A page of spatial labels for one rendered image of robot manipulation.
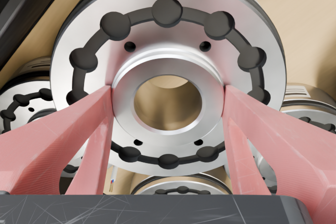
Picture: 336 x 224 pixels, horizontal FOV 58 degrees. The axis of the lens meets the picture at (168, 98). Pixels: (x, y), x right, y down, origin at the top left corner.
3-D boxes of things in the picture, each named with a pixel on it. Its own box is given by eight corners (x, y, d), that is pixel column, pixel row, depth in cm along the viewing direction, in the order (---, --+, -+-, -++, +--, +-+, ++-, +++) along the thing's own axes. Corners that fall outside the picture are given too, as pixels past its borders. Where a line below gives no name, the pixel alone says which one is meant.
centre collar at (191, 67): (168, 154, 15) (168, 164, 15) (88, 98, 13) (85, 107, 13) (247, 97, 13) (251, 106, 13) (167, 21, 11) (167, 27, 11)
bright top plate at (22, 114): (78, 187, 28) (76, 193, 27) (-29, 129, 24) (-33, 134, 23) (152, 131, 23) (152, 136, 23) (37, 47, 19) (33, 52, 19)
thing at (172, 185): (179, 246, 34) (179, 252, 33) (108, 207, 30) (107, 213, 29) (255, 211, 29) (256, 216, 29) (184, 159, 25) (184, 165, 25)
